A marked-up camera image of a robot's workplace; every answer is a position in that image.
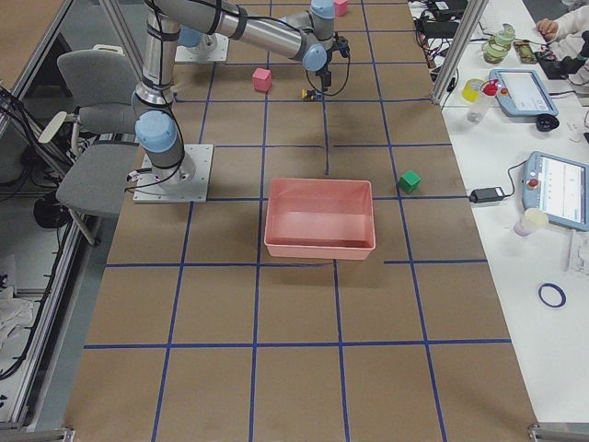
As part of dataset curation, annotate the blue tape ring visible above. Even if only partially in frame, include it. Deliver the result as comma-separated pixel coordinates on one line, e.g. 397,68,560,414
537,283,567,309

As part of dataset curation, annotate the aluminium frame post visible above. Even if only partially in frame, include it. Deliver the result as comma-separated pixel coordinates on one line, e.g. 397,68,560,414
431,0,488,104

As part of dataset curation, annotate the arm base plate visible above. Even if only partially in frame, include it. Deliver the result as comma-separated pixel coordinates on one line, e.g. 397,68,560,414
175,34,228,64
133,144,214,204

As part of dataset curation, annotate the paper cup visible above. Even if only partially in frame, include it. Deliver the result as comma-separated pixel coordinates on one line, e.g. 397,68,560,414
513,208,549,238

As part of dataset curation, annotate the green cube far corner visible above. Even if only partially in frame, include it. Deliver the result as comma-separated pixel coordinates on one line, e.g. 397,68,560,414
398,169,422,193

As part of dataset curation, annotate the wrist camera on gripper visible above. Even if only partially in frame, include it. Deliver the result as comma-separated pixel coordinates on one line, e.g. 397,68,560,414
331,32,351,59

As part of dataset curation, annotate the near teach pendant tablet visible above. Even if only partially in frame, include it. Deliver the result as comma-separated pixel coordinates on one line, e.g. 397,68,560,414
522,151,588,232

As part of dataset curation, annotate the yellow tape roll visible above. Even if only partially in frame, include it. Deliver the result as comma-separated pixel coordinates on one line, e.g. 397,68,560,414
461,78,486,103

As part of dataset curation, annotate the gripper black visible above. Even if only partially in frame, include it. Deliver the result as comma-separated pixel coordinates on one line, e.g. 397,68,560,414
316,54,332,90

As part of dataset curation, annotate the teach pendant tablet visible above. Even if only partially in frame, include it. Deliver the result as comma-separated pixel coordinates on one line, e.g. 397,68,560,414
522,151,588,232
489,69,559,117

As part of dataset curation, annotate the grey office chair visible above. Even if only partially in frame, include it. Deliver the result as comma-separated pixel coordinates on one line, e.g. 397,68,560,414
39,45,138,246

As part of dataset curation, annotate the red cap squeeze bottle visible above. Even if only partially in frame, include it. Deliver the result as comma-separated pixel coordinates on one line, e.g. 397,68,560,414
467,78,501,123

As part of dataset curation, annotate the far teach pendant tablet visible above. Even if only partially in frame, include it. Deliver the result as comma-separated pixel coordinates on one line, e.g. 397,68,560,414
489,69,559,117

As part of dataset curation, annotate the black round lid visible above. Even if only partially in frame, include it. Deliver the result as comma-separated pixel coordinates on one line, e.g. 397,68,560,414
536,113,560,134

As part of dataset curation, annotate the pink cube near edge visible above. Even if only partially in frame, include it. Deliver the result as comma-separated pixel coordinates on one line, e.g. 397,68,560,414
333,0,349,17

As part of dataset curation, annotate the pink plastic bin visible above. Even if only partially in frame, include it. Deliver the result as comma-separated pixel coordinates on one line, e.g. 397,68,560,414
264,178,376,260

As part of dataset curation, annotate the person in white sleeve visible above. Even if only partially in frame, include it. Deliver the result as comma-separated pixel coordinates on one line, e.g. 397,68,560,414
536,6,588,42

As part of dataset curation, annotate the pink cube near centre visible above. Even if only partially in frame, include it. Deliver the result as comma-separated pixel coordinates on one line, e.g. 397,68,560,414
251,67,272,93

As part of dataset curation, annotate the small black power brick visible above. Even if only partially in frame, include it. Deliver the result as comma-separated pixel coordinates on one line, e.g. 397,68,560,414
468,187,506,204

